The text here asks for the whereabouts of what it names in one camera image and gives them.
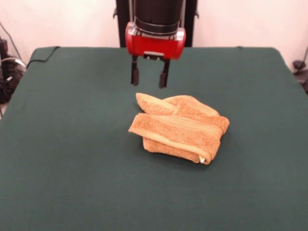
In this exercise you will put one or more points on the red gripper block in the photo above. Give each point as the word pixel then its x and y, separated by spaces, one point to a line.
pixel 154 47

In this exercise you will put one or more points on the tan terry towel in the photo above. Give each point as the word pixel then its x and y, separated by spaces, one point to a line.
pixel 180 130

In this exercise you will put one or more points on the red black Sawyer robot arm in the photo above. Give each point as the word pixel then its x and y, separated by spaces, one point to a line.
pixel 156 14

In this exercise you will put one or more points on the dark green table cloth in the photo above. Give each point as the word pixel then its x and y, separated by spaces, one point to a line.
pixel 72 144

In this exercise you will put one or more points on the black power adapter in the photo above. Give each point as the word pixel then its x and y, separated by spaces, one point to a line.
pixel 298 65

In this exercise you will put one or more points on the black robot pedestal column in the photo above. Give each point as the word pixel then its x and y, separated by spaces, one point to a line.
pixel 121 24

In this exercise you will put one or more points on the small black wall device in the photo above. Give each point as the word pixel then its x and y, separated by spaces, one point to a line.
pixel 3 45

